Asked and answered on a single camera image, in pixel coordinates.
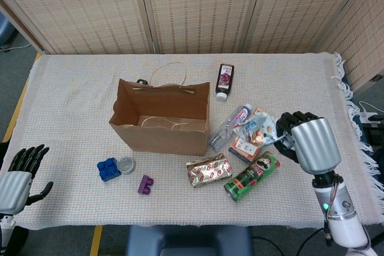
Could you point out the green Pringles can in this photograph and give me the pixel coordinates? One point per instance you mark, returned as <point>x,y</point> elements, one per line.
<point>249,178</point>

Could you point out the blue toy building brick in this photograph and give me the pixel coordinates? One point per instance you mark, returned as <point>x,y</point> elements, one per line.
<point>108,170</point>

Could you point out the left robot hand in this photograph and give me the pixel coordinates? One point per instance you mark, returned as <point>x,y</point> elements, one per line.
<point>15,190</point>

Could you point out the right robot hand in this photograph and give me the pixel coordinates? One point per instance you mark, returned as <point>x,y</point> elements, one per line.
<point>315,145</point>

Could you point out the bamboo folding screen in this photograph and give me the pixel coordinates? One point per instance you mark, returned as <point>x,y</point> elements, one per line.
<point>195,7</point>

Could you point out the orange biscuit box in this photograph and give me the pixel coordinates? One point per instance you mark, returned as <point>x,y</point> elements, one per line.
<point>244,152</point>

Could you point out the white woven tablecloth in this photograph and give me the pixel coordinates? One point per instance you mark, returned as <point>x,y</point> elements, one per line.
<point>75,103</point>

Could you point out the brown paper shopping bag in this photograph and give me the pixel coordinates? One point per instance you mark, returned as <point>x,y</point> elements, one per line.
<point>168,142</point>

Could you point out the black equipment box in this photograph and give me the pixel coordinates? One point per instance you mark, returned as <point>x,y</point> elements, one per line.
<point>375,136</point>

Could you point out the white power strip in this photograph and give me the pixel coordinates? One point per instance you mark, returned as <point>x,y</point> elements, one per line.
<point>369,117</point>

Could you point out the light blue snack pouch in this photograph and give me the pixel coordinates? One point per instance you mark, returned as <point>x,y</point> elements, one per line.
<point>255,127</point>

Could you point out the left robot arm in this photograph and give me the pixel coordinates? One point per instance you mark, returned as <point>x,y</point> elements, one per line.
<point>4,229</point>

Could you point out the dark juice bottle white cap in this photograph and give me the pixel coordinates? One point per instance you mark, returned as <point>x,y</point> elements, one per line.
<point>225,79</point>

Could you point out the blue chair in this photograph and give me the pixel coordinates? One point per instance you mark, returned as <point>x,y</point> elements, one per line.
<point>4,29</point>

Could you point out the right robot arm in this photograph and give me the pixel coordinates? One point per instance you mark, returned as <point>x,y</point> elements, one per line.
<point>345,223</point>

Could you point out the purple toy building brick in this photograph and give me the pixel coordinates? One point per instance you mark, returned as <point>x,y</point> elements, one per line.
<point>145,185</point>

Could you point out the blue padded seat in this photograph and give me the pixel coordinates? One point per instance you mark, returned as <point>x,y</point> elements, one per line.
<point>186,241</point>

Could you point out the gold foil snack packet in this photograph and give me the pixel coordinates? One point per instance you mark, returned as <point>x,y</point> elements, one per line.
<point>210,172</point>

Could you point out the clear plastic water bottle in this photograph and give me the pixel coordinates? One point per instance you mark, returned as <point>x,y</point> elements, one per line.
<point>223,133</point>

